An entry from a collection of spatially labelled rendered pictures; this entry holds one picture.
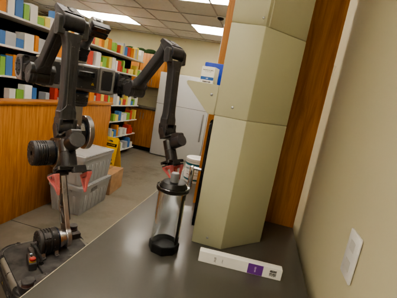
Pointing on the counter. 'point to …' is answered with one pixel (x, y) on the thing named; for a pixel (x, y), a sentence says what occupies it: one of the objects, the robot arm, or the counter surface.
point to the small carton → (209, 75)
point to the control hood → (205, 94)
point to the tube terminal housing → (247, 135)
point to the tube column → (277, 15)
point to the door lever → (192, 174)
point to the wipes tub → (191, 165)
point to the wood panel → (299, 106)
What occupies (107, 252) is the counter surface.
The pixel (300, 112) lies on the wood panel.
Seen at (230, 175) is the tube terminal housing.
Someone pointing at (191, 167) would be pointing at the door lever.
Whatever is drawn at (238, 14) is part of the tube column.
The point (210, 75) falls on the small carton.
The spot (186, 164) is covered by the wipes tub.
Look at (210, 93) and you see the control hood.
